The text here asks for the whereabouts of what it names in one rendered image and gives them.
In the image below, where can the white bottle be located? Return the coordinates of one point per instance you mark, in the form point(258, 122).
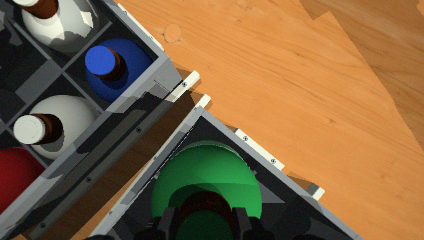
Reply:
point(55, 123)
point(63, 25)

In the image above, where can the dark grey plastic crate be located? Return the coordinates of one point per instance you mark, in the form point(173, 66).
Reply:
point(287, 209)
point(27, 77)

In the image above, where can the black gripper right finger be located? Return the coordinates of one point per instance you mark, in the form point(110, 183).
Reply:
point(251, 228)

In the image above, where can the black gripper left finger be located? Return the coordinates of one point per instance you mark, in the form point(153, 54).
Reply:
point(158, 228)

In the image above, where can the red bottle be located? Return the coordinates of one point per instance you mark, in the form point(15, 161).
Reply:
point(18, 169)

